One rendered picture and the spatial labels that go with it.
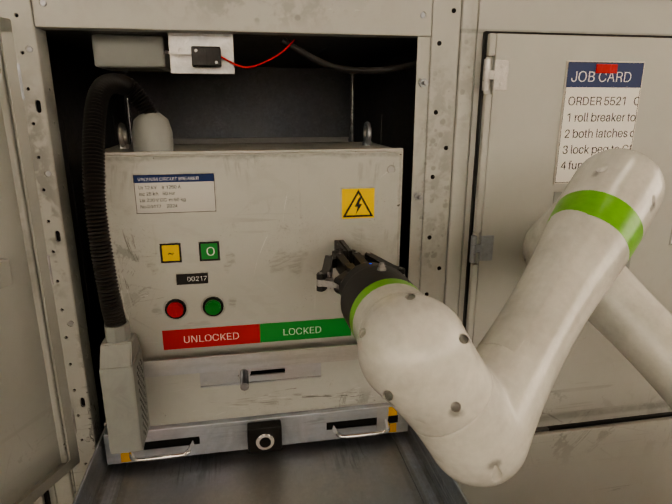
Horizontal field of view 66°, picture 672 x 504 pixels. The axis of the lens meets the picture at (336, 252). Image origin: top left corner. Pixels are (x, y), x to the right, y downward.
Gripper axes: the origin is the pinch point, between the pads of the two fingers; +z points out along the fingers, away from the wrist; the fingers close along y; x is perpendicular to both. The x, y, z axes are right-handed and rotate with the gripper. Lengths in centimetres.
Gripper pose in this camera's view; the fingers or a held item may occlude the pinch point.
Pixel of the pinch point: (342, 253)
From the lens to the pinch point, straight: 84.3
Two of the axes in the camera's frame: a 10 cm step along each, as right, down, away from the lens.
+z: -1.9, -2.7, 9.4
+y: 9.8, -0.5, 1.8
